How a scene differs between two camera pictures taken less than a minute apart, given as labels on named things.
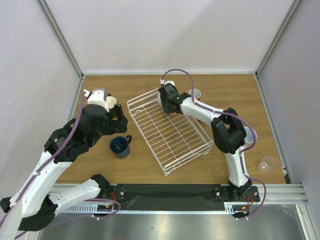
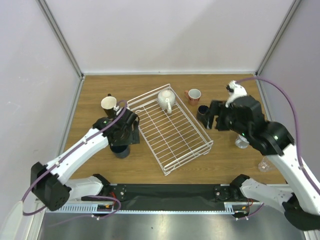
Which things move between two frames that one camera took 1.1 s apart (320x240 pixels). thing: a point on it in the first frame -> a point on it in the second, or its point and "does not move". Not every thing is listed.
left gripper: [117, 125] -> [132, 139]
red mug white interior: [197, 93] does not move
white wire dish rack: [175, 139] does not move
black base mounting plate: [178, 197] does not move
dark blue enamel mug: [120, 146] does not move
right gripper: [165, 100] -> [220, 119]
